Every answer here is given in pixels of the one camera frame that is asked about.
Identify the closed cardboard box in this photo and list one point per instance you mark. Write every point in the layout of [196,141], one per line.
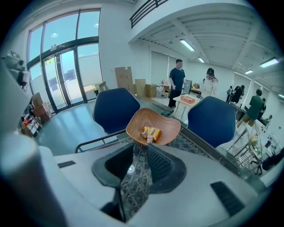
[151,91]

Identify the small wooden high chair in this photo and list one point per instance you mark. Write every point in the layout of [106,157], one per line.
[165,93]

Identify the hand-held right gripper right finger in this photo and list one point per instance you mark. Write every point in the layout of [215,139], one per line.
[188,199]

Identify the person's white printed shirt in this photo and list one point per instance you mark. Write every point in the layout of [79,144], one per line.
[13,106]

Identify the orange snack packet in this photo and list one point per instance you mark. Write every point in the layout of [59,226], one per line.
[153,131]

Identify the orange box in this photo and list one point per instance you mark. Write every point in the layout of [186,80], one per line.
[188,99]

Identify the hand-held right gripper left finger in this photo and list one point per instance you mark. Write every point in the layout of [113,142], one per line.
[88,177]

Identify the light wooden table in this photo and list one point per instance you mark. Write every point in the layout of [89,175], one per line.
[177,99]

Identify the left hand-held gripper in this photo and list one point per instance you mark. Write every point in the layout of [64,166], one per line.
[13,63]

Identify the fluorescent ceiling light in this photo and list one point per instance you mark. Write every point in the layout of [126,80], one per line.
[269,62]
[201,59]
[187,45]
[249,71]

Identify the blue chair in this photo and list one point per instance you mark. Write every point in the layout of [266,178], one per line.
[115,106]
[210,119]

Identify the black framed glass door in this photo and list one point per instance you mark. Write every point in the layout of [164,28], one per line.
[66,77]

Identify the sofa with orange cushions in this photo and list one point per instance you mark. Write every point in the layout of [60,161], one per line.
[195,85]

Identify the black balcony railing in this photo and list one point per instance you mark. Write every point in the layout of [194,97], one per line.
[131,22]

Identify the brown cardboard box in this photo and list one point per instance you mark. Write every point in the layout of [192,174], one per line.
[41,108]

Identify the yellow flower bunch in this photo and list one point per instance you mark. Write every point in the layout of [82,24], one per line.
[254,140]

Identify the glass top rattan table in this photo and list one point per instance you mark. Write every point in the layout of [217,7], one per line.
[195,147]

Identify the grey computer case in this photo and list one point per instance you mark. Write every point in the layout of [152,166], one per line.
[187,86]

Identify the large flat cardboard sheets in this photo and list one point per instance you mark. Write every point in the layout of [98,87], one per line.
[124,79]

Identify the wooden bowl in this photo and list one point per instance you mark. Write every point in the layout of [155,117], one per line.
[164,124]

